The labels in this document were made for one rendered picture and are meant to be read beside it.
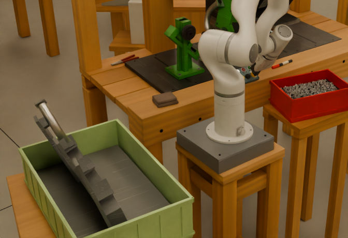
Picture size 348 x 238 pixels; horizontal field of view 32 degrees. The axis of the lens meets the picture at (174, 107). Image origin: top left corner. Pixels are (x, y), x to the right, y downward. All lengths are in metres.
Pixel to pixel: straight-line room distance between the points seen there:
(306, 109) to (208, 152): 0.61
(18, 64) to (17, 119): 0.98
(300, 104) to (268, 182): 0.41
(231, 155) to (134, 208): 0.42
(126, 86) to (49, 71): 2.38
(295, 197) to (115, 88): 1.00
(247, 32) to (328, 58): 0.99
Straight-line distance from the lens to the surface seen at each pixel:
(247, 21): 2.23
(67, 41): 5.78
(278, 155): 2.44
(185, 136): 2.40
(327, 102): 2.77
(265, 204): 2.57
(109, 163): 2.39
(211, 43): 2.24
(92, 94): 3.13
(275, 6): 2.54
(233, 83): 2.27
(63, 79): 5.03
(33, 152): 2.38
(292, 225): 3.01
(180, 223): 2.04
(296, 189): 2.88
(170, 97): 2.65
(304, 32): 3.42
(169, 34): 2.81
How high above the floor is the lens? 2.19
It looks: 29 degrees down
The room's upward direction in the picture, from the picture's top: 2 degrees counter-clockwise
